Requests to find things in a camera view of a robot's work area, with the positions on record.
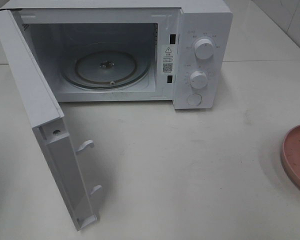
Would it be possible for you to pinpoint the glass microwave turntable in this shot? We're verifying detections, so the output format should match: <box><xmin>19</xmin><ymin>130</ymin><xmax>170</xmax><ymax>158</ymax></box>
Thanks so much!
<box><xmin>60</xmin><ymin>42</ymin><xmax>154</xmax><ymax>90</ymax></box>

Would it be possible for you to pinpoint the round white door button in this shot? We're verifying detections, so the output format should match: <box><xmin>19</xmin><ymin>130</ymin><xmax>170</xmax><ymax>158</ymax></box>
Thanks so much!
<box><xmin>186</xmin><ymin>93</ymin><xmax>202</xmax><ymax>106</ymax></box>

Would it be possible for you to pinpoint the white microwave oven body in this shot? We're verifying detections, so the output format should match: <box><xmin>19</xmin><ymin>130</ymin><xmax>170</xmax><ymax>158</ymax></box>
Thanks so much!
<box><xmin>0</xmin><ymin>0</ymin><xmax>233</xmax><ymax>109</ymax></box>

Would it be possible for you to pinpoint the upper white power knob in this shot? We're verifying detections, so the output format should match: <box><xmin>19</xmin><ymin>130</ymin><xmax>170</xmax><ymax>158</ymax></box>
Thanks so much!
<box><xmin>194</xmin><ymin>37</ymin><xmax>215</xmax><ymax>60</ymax></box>

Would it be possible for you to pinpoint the pink round plate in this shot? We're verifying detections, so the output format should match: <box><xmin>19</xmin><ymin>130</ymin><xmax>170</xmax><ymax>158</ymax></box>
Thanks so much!
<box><xmin>280</xmin><ymin>125</ymin><xmax>300</xmax><ymax>189</ymax></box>

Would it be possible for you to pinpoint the white microwave door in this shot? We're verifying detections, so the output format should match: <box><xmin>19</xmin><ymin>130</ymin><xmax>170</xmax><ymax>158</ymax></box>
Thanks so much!
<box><xmin>0</xmin><ymin>10</ymin><xmax>97</xmax><ymax>230</ymax></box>

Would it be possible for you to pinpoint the white timer knob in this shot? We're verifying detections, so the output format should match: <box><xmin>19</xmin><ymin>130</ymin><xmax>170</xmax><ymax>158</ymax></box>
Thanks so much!
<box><xmin>189</xmin><ymin>71</ymin><xmax>208</xmax><ymax>89</ymax></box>

